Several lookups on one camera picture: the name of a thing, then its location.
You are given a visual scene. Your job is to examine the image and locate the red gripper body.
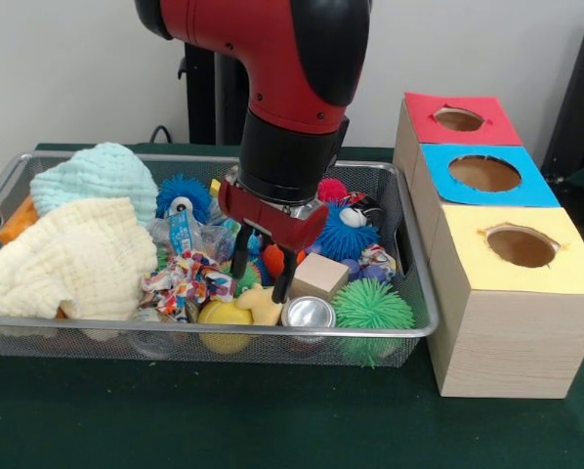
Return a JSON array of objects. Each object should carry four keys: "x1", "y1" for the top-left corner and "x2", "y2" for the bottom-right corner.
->
[{"x1": 218, "y1": 178, "x2": 330, "y2": 254}]

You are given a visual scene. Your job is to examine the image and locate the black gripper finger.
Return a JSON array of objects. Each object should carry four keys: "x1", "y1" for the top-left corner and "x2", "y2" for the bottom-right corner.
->
[
  {"x1": 230, "y1": 223, "x2": 255, "y2": 280},
  {"x1": 270, "y1": 246, "x2": 300, "y2": 305}
]

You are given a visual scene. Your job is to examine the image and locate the yellow plush duck toy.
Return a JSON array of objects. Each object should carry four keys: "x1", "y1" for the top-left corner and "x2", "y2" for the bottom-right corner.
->
[{"x1": 234, "y1": 282, "x2": 286, "y2": 327}]

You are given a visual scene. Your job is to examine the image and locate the mint green cloth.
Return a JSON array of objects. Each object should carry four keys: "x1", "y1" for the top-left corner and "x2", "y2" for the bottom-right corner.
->
[{"x1": 29, "y1": 143, "x2": 160, "y2": 228}]

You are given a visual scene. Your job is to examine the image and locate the pale yellow cloth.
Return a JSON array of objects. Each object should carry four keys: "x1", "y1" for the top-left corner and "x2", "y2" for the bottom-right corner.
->
[{"x1": 0, "y1": 197, "x2": 160, "y2": 323}]

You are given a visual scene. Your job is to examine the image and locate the wooden box three holes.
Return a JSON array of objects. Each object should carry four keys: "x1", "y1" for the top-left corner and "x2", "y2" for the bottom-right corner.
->
[{"x1": 394, "y1": 93, "x2": 584, "y2": 400}]

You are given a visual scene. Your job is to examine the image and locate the pale wooden cube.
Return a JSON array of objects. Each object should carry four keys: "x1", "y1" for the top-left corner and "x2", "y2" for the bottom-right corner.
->
[{"x1": 289, "y1": 253, "x2": 352, "y2": 301}]

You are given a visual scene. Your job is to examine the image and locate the small silver can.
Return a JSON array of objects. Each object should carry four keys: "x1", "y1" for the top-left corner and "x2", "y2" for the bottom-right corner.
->
[{"x1": 280, "y1": 296, "x2": 338, "y2": 333}]

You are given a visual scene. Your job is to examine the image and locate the colourful patterned cloth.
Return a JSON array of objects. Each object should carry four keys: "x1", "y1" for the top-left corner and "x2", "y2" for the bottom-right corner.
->
[{"x1": 140, "y1": 250, "x2": 237, "y2": 321}]

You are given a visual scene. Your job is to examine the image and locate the yellow ball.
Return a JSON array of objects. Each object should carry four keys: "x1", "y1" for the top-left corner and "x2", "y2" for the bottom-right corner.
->
[{"x1": 196, "y1": 298, "x2": 254, "y2": 356}]

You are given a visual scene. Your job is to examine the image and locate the dark blue spiky ball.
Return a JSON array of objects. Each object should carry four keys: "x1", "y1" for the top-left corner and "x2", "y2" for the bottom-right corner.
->
[{"x1": 316, "y1": 203, "x2": 381, "y2": 263}]

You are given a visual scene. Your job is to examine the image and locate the blue spiky ball with eyes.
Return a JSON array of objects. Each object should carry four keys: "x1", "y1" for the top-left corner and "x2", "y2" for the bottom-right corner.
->
[{"x1": 155, "y1": 175, "x2": 214, "y2": 225}]

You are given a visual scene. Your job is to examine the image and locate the plain green spiky ball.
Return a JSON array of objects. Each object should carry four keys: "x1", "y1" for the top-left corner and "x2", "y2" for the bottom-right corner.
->
[{"x1": 331, "y1": 278, "x2": 416, "y2": 367}]

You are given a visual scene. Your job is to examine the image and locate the orange plastic block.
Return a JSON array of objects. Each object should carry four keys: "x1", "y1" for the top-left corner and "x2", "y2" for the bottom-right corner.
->
[{"x1": 0, "y1": 195, "x2": 41, "y2": 246}]

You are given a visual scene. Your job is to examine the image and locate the black chair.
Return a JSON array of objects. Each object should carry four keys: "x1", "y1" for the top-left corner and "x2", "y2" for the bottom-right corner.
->
[{"x1": 541, "y1": 10, "x2": 584, "y2": 192}]

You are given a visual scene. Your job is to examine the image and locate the shallow wire mesh bin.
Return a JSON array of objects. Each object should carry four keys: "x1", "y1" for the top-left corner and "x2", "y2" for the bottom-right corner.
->
[{"x1": 0, "y1": 149, "x2": 440, "y2": 369}]

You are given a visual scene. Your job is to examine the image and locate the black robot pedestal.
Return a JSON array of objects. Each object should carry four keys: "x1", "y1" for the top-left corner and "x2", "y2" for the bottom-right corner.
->
[{"x1": 178, "y1": 39, "x2": 264, "y2": 148}]

